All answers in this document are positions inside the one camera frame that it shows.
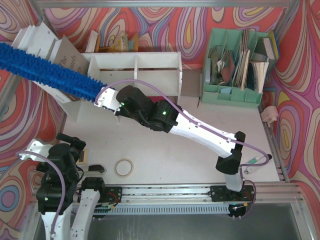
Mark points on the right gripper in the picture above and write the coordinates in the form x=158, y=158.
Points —
x=118, y=100

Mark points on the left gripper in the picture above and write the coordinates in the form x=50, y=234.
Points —
x=72, y=142

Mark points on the blue microfiber duster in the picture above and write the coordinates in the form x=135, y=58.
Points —
x=42, y=71

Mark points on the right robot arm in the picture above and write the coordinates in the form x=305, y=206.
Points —
x=228, y=146

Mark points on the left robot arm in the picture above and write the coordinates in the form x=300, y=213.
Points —
x=65, y=199

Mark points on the white wooden bookshelf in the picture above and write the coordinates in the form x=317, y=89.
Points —
x=163, y=70

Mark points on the black stapler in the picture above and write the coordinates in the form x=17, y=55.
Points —
x=96, y=169

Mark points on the masking tape roll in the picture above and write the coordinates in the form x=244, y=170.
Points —
x=123, y=167

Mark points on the mint green desk organizer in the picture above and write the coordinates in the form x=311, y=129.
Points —
x=235, y=67

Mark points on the white marker pen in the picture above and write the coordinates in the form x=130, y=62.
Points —
x=255, y=160

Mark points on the taupe book Lonely Ones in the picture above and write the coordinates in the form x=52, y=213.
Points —
x=65, y=54

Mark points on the pink piggy figure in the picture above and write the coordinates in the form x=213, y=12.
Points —
x=269, y=115

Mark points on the brown book Fredonia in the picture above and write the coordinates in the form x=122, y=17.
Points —
x=42, y=42

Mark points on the white book Mademoiselle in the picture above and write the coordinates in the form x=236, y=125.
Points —
x=24, y=37

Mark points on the black mounting rail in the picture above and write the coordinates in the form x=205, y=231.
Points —
x=216, y=193

